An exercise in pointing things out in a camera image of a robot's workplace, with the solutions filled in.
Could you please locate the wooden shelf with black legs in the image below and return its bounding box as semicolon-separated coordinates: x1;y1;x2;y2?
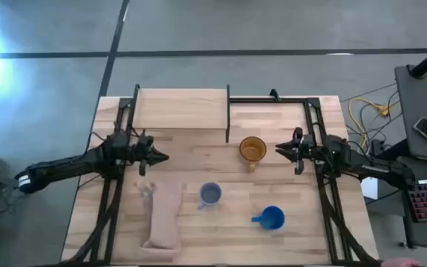
126;84;232;145

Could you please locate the dark grey desk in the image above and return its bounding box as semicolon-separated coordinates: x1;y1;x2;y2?
398;155;427;250

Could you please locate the black aluminium table frame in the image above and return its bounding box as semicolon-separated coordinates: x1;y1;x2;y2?
63;88;383;266

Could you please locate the black floor cable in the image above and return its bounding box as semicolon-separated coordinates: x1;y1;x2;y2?
341;82;404;150

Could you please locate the person's hand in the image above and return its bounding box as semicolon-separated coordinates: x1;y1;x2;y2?
380;257;423;267

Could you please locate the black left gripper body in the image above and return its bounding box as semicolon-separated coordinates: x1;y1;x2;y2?
130;133;156;177

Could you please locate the yellow cable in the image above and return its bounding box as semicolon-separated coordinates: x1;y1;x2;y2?
348;96;391;150

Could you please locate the white paper sheet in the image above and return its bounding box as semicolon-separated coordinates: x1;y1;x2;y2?
360;177;380;202

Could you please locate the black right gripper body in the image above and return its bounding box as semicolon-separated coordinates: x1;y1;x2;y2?
292;127;319;175

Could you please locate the grey stand base plate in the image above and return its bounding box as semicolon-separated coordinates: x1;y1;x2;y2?
394;64;427;161

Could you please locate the orange translucent mug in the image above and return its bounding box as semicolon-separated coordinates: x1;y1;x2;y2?
239;136;268;174

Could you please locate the beige cloth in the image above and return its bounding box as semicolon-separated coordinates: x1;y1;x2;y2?
135;179;184;254

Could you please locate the grey plastic mug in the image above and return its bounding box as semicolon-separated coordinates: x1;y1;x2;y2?
197;181;223;211

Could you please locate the blue plastic mug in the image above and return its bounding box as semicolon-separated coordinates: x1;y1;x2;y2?
251;205;286;231

